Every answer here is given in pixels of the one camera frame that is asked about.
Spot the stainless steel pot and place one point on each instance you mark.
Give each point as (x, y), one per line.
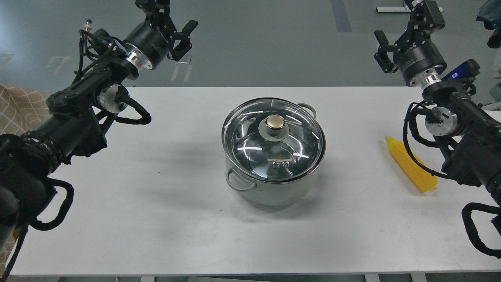
(267, 193)

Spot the yellow corn cob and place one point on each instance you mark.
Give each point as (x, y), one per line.
(421, 179)

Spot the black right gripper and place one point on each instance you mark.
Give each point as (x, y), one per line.
(414, 52)

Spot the white desk leg base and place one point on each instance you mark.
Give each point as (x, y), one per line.
(403, 9)

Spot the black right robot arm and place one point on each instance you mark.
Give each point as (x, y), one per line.
(446, 118)

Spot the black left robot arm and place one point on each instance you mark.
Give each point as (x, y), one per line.
(80, 116)

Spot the beige checkered cloth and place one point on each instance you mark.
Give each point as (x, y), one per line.
(21, 109)

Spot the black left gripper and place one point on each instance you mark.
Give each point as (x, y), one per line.
(157, 38)

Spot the glass pot lid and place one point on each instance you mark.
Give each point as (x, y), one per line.
(273, 140)

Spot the dark blue object top right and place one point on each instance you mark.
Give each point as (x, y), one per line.
(490, 14)

